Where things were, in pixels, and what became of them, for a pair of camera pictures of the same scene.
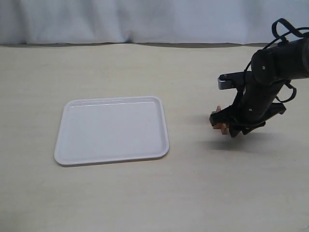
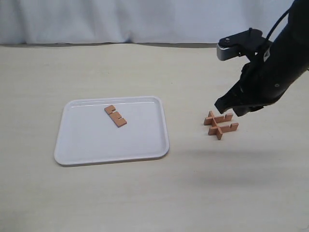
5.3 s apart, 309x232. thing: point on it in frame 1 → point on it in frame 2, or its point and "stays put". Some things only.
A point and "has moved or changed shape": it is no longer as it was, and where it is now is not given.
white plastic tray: x=94 y=129 stays put
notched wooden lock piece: x=218 y=108 has moved or changed shape
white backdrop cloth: x=192 y=23 stays put
